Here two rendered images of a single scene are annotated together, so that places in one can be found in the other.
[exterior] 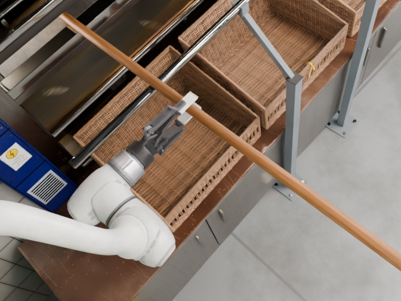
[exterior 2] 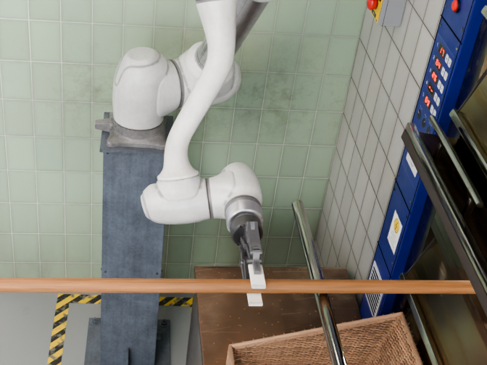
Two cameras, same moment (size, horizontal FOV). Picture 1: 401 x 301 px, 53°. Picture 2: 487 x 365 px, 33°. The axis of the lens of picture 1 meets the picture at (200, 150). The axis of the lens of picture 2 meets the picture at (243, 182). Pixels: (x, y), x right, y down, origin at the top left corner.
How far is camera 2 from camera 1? 161 cm
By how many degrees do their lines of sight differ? 66
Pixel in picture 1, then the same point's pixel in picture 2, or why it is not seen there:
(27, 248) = (336, 273)
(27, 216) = (208, 72)
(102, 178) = (242, 184)
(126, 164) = (238, 204)
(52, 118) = (419, 277)
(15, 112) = (426, 223)
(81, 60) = (464, 312)
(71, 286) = not seen: hidden behind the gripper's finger
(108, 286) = (229, 302)
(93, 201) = (228, 171)
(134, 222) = (179, 174)
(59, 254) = not seen: hidden behind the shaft
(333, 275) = not seen: outside the picture
